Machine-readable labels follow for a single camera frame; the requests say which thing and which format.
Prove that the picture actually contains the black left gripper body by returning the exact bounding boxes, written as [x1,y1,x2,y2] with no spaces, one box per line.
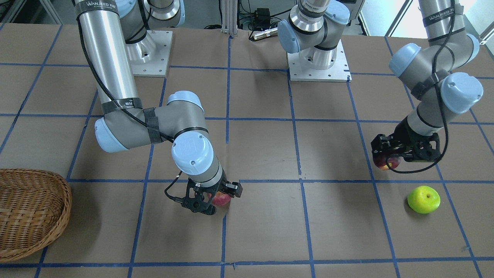
[393,117,436,157]

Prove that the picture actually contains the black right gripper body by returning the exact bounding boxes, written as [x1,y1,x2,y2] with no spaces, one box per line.
[181,173,228,215]

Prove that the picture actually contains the red apple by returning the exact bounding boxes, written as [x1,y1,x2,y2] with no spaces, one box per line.
[208,191,232,206]

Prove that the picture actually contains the dark purple apple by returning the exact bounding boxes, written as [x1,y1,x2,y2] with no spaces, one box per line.
[373,153,402,171]

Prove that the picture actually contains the green apple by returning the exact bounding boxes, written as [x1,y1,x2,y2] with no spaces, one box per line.
[406,185,441,214]

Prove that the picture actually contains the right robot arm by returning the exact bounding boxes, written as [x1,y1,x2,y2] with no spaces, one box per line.
[72,0,242,215]

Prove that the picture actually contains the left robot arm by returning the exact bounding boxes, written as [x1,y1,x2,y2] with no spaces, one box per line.
[277,0,483,170]

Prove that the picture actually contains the woven wicker basket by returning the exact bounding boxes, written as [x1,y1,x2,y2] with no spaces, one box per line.
[0,168,72,263]

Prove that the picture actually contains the silver metal cylinder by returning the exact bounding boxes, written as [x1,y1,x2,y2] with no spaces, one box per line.
[249,27,278,42]

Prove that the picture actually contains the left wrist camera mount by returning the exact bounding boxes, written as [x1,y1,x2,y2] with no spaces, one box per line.
[404,132,440,162]

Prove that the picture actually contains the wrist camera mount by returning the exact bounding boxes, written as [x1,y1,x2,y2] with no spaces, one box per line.
[181,178,218,212]
[404,132,440,162]

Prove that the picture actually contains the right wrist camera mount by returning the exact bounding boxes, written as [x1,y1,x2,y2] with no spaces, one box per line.
[181,178,218,212]

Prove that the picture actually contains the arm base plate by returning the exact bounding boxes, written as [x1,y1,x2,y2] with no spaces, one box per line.
[286,40,352,82]
[125,31,173,78]

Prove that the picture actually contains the aluminium frame post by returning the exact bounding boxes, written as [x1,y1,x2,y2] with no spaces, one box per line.
[220,0,239,37]

